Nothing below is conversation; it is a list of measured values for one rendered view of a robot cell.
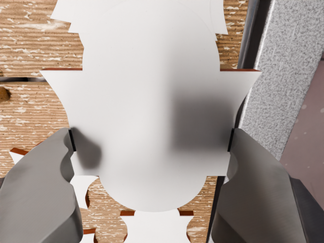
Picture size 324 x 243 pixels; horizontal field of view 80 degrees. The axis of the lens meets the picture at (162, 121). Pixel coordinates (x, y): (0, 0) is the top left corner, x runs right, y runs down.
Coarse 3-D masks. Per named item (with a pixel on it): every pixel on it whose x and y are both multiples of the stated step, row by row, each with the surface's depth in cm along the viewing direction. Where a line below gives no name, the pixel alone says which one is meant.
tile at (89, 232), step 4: (84, 232) 35; (88, 232) 35; (92, 232) 35; (84, 236) 35; (88, 236) 35; (92, 236) 35; (84, 240) 35; (88, 240) 35; (92, 240) 35; (96, 240) 37
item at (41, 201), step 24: (48, 144) 10; (72, 144) 12; (24, 168) 8; (48, 168) 8; (72, 168) 10; (0, 192) 7; (24, 192) 7; (48, 192) 7; (72, 192) 7; (0, 216) 6; (24, 216) 6; (48, 216) 6; (72, 216) 6; (0, 240) 6; (24, 240) 6; (48, 240) 6; (72, 240) 7
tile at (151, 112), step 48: (144, 0) 9; (96, 48) 10; (144, 48) 10; (192, 48) 10; (96, 96) 11; (144, 96) 11; (192, 96) 11; (240, 96) 12; (96, 144) 13; (144, 144) 13; (192, 144) 13; (144, 192) 14; (192, 192) 14
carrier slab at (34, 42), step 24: (0, 0) 20; (24, 0) 20; (48, 0) 20; (240, 0) 20; (0, 24) 21; (24, 24) 21; (48, 24) 21; (240, 24) 21; (0, 48) 22; (24, 48) 22; (48, 48) 22; (72, 48) 22; (0, 72) 23; (24, 72) 23
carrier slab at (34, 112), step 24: (24, 96) 24; (48, 96) 24; (0, 120) 26; (24, 120) 26; (48, 120) 26; (0, 144) 27; (24, 144) 28; (0, 168) 29; (96, 192) 32; (96, 216) 34; (120, 240) 37; (192, 240) 38
